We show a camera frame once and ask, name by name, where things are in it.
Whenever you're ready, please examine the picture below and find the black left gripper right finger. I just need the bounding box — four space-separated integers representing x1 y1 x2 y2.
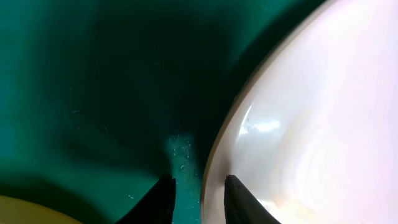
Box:
224 175 280 224

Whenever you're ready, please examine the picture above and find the yellow plate with sauce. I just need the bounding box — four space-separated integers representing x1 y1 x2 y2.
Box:
1 195 81 224

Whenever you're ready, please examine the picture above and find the white plate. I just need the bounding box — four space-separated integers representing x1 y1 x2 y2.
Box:
200 0 397 223

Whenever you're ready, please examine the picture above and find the teal plastic tray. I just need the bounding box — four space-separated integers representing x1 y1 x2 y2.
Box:
1 0 319 223

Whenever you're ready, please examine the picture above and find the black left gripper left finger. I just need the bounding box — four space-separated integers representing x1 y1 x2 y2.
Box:
116 175 176 224

